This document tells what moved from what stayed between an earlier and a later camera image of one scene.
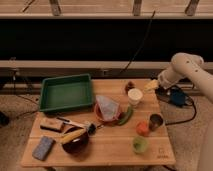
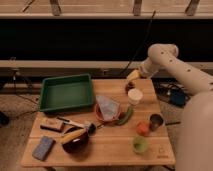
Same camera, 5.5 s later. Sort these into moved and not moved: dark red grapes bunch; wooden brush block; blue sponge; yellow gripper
Moved: yellow gripper
Not moved: dark red grapes bunch; blue sponge; wooden brush block
